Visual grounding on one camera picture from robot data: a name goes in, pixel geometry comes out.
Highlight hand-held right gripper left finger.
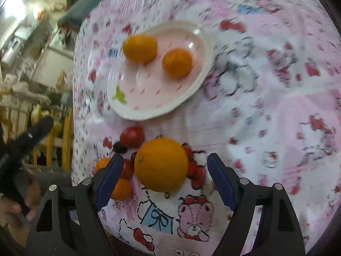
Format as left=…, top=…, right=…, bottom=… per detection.
left=25, top=153, right=124, bottom=256

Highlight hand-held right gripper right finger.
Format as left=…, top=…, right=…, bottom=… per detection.
left=207, top=153, right=307, bottom=256

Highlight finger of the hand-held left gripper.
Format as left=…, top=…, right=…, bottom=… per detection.
left=17, top=116, right=55, bottom=151

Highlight small mandarin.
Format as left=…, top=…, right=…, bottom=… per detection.
left=110, top=177, right=133, bottom=201
left=95, top=158, right=111, bottom=172

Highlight small red tomato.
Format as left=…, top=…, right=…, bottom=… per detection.
left=121, top=159, right=135, bottom=181

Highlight dark purple grape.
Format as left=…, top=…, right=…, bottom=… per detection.
left=113, top=142, right=128, bottom=154

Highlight large red tomato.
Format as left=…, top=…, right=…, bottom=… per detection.
left=119, top=126, right=145, bottom=149

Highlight large orange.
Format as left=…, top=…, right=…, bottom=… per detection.
left=134, top=137, right=189, bottom=193

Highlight pink and white plate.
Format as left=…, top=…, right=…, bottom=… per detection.
left=107, top=20, right=215, bottom=121

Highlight person's left hand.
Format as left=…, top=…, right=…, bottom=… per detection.
left=0, top=169, right=42, bottom=223

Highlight yellow wooden railing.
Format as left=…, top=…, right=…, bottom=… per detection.
left=0, top=71, right=74, bottom=167

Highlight white towel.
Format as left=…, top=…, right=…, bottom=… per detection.
left=3, top=81, right=51, bottom=104

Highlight white kitchen appliance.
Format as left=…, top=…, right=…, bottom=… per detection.
left=0, top=39, right=23, bottom=66

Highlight pink cartoon printed blanket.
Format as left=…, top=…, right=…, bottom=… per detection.
left=71, top=0, right=341, bottom=256

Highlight blue jeans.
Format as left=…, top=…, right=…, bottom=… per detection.
left=57, top=0, right=107, bottom=30

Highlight large mandarin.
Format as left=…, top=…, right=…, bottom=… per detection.
left=123, top=35, right=158, bottom=64

